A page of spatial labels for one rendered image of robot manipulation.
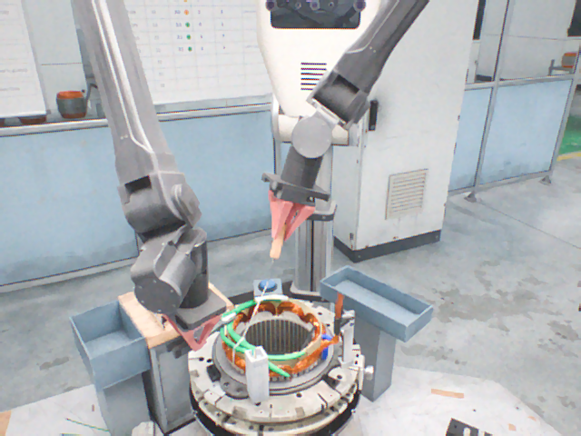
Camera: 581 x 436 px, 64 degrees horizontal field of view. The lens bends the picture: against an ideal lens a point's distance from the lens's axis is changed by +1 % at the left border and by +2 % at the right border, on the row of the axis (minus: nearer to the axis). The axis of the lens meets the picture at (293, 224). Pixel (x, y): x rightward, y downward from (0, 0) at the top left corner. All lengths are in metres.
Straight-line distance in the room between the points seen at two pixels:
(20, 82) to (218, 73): 1.05
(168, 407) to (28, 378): 1.65
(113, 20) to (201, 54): 2.29
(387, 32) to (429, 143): 2.65
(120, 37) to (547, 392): 2.40
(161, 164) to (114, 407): 0.66
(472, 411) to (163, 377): 0.74
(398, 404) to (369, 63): 0.85
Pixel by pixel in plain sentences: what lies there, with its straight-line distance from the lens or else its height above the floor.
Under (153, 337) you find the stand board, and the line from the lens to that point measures 1.01.
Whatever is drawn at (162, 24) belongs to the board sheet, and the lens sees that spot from 2.89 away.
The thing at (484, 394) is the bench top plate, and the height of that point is 0.78.
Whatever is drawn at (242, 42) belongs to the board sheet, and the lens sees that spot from 3.02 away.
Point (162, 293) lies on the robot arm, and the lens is 0.57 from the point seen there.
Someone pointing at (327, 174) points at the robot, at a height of 1.28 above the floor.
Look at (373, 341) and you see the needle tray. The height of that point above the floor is 0.96.
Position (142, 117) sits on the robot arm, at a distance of 0.62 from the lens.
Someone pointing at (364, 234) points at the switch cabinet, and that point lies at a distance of 3.24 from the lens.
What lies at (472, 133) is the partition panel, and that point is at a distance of 4.36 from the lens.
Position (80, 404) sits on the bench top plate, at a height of 0.78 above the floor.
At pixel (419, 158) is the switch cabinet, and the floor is 0.72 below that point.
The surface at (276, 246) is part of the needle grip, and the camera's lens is 0.77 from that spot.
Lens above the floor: 1.68
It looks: 26 degrees down
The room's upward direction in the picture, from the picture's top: straight up
